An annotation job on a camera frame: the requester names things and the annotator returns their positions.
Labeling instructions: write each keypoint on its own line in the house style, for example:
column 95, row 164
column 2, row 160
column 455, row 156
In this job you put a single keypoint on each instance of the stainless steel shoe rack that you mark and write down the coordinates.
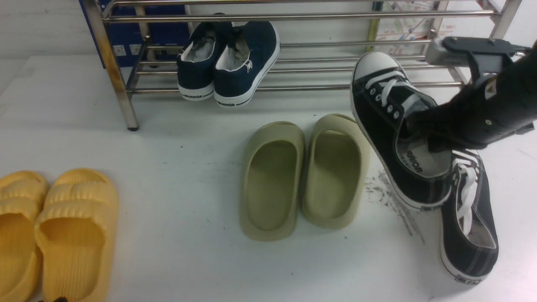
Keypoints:
column 318, row 41

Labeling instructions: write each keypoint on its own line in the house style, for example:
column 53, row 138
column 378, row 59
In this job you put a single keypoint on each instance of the olive green slipper right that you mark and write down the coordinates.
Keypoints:
column 338, row 162

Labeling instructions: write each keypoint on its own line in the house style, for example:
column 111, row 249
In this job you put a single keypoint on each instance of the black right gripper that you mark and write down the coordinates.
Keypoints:
column 483, row 112

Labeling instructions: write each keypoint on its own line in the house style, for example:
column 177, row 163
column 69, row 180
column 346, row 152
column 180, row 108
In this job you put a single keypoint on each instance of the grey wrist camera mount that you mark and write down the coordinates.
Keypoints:
column 481, row 55

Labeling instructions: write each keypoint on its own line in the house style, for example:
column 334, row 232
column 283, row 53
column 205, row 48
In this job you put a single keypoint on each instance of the yellow ribbed slipper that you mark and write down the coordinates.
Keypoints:
column 76, row 233
column 22, row 197

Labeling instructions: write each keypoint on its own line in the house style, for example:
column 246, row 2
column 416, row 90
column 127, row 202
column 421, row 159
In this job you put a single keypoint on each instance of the navy canvas sneaker left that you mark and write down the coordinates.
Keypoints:
column 196, row 61

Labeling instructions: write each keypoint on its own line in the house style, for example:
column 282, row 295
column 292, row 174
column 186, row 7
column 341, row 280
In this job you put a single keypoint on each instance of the olive green slipper left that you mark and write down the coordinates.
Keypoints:
column 273, row 161

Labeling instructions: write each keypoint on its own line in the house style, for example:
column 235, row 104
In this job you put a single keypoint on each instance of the olive green slipper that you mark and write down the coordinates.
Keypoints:
column 338, row 162
column 273, row 161

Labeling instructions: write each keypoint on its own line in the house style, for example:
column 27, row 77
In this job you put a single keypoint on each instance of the blue box behind rack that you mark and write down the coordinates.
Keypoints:
column 126, row 38

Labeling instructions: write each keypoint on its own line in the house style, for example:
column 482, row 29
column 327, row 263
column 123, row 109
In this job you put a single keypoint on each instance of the yellow ribbed slipper left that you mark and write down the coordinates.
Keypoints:
column 22, row 197

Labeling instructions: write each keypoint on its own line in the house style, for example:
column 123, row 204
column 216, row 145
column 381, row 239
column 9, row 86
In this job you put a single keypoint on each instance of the navy canvas sneaker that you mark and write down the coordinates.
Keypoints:
column 250, row 52
column 196, row 61

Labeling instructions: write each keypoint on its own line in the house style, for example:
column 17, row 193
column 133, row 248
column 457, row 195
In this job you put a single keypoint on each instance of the navy canvas sneaker right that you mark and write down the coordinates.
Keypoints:
column 250, row 52

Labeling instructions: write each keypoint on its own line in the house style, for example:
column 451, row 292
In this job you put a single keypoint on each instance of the yellow ribbed slipper right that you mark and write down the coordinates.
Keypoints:
column 76, row 233

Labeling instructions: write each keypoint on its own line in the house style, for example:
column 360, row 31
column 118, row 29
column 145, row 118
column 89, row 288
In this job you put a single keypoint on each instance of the black canvas sneaker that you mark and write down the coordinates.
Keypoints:
column 469, row 242
column 382, row 98

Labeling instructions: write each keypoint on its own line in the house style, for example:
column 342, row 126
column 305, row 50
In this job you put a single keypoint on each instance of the printed map poster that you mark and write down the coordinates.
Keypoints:
column 413, row 28

